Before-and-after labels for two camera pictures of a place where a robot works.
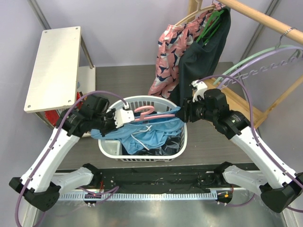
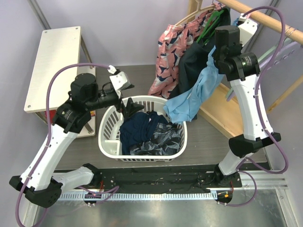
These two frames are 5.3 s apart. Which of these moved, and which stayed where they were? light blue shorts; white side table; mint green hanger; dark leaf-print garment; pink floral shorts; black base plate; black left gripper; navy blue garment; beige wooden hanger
Moved: mint green hanger; navy blue garment; black left gripper; light blue shorts
Stayed: pink floral shorts; beige wooden hanger; black base plate; dark leaf-print garment; white side table
